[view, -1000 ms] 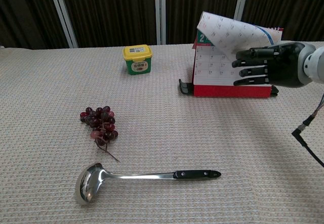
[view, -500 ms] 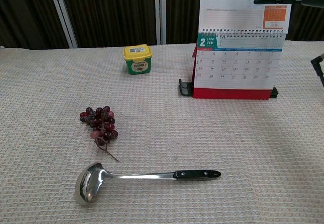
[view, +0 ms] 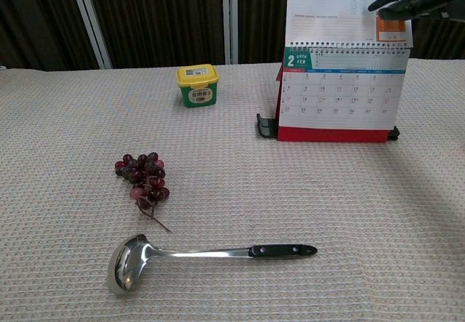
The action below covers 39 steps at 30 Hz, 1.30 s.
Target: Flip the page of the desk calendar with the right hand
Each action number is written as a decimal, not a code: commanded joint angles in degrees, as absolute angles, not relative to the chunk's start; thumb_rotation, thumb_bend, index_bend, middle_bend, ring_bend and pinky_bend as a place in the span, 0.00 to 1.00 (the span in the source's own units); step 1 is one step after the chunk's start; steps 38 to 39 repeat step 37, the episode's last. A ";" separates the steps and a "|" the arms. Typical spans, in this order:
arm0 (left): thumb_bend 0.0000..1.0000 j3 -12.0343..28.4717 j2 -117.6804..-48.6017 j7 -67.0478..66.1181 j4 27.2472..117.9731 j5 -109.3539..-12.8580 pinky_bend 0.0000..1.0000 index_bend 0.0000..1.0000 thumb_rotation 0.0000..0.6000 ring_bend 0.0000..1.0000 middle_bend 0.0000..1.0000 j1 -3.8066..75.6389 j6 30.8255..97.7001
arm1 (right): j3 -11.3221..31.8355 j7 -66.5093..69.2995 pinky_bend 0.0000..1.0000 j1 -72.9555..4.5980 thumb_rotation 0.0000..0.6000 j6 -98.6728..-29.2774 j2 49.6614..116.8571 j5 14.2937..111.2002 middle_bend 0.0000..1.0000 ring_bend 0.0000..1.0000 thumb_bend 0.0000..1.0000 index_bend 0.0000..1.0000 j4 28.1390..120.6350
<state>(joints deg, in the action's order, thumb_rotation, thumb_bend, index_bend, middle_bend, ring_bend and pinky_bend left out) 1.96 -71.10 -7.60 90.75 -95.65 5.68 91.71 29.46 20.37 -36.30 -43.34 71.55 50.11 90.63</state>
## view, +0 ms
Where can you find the red spiral desk calendar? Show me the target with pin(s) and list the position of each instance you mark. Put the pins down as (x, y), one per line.
(338, 96)

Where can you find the yellow lidded green tub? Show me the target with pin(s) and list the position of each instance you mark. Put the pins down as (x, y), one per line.
(198, 87)

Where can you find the beige woven tablecloth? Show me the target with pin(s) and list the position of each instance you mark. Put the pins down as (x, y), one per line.
(254, 198)

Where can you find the purple grape bunch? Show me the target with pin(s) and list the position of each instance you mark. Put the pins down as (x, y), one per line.
(145, 178)

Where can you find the white partition frame post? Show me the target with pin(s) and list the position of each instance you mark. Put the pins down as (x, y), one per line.
(229, 16)
(91, 20)

